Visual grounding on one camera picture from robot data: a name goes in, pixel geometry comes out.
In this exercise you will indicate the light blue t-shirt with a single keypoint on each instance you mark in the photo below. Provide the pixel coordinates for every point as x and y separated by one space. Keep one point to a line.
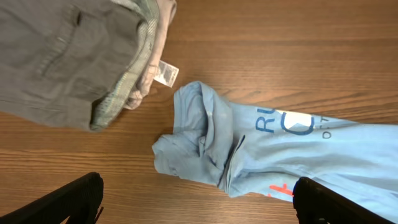
245 149

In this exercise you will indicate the grey folded shorts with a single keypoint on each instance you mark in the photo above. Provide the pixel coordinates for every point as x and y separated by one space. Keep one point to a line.
71 63

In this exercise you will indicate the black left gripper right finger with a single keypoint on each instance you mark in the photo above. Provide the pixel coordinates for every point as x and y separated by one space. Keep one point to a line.
316 204

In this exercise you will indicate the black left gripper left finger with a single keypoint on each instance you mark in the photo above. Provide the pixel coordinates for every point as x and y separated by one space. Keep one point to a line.
77 202

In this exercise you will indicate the beige folded garment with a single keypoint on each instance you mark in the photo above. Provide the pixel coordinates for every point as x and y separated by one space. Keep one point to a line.
167 10

